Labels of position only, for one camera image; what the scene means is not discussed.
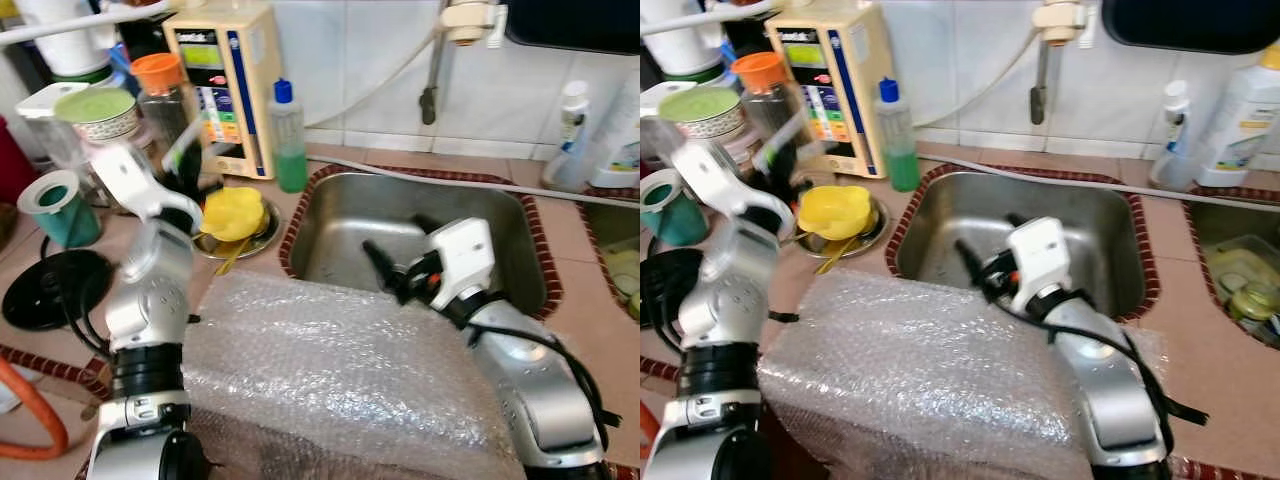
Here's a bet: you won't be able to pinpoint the grey counter hose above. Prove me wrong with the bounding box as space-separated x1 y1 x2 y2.
305 155 641 209
915 153 1280 213

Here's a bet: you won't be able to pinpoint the pale chopsticks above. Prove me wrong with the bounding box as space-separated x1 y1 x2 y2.
213 238 251 278
815 236 861 276

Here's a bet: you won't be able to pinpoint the orange lid clear jar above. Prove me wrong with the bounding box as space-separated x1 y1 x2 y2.
730 52 801 191
130 52 204 191

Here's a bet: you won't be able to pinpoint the thick white hose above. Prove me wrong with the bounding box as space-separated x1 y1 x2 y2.
0 3 171 46
640 5 771 36

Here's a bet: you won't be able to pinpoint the steel sink basin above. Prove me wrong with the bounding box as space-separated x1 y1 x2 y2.
280 165 563 321
885 165 1161 321
578 188 641 323
1183 188 1280 351

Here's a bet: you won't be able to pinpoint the green white utensil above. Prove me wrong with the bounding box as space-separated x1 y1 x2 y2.
752 112 803 176
163 118 208 173

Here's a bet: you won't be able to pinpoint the white lid clear container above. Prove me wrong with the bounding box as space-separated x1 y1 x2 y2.
640 80 691 171
15 82 91 191

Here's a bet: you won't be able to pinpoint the white spray bottle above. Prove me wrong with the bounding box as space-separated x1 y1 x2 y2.
1150 80 1196 191
543 80 593 193

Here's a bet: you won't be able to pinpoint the beige wall faucet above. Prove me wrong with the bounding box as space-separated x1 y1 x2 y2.
420 0 511 126
1030 0 1101 126

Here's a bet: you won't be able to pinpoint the small steel plate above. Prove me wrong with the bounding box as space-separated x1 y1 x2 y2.
795 195 889 256
193 195 284 263

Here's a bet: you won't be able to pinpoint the black wall appliance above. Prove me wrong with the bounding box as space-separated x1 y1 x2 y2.
1100 0 1280 56
503 0 641 56

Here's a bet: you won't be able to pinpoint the large white detergent bottle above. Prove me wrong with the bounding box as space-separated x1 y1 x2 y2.
1195 42 1280 189
590 75 641 191

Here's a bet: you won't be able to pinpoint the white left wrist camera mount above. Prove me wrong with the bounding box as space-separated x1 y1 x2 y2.
88 140 204 236
668 140 798 241

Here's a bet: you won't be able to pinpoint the beige water ionizer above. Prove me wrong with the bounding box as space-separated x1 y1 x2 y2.
163 3 284 181
765 10 898 181

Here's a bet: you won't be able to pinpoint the clear bubble wrap sheet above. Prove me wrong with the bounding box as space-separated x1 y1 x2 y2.
755 265 1171 480
180 268 528 480

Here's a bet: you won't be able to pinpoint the black round kettle base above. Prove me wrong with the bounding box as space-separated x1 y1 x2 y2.
640 248 706 329
2 250 116 333

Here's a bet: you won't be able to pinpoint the yellow plastic bowl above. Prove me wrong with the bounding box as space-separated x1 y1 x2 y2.
797 184 873 241
200 186 269 244

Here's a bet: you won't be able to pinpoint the maroon plastic canister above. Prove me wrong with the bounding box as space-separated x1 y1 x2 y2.
0 115 41 206

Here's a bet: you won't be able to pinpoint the teal cup white rim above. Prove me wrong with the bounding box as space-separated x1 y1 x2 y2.
640 168 711 248
17 170 104 249

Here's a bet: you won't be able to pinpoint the green lid patterned bowl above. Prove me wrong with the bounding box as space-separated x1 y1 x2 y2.
53 86 141 146
657 86 746 141

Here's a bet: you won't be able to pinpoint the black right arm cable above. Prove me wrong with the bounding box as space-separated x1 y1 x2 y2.
465 320 611 451
1000 300 1176 456

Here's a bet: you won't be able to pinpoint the green dish soap bottle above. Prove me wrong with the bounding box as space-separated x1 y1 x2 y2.
268 78 309 194
875 77 921 193

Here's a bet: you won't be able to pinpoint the white plastic jug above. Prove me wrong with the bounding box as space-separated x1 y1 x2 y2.
18 0 113 83
640 0 726 81

